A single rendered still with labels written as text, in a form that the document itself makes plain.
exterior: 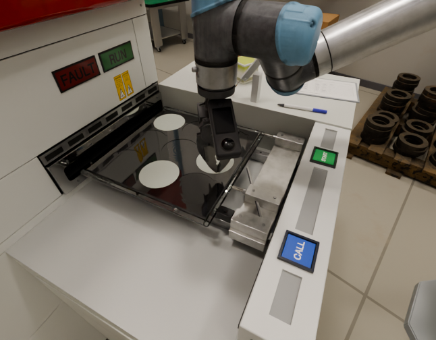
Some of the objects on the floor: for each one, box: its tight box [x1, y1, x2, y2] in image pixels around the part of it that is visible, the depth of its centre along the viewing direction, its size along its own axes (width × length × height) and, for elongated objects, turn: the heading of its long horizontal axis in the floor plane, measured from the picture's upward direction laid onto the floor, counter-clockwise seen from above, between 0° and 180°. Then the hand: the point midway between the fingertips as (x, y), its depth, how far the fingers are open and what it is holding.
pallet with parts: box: [346, 73, 436, 198], centre depth 210 cm, size 87×132×45 cm, turn 139°
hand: (218, 169), depth 58 cm, fingers closed
